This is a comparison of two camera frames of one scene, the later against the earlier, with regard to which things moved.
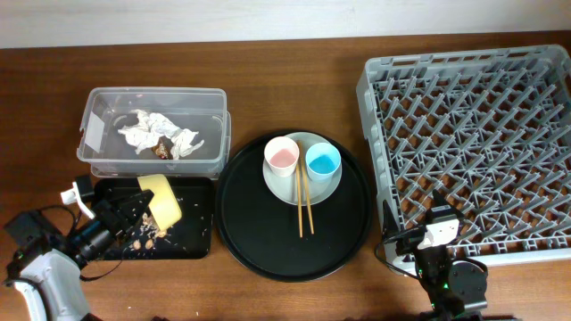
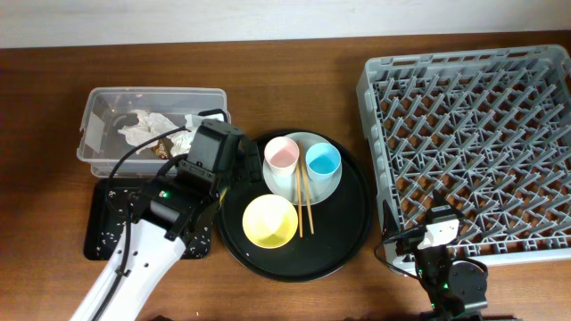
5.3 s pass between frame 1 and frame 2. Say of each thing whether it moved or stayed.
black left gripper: moved
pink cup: stayed
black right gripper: stayed
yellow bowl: moved
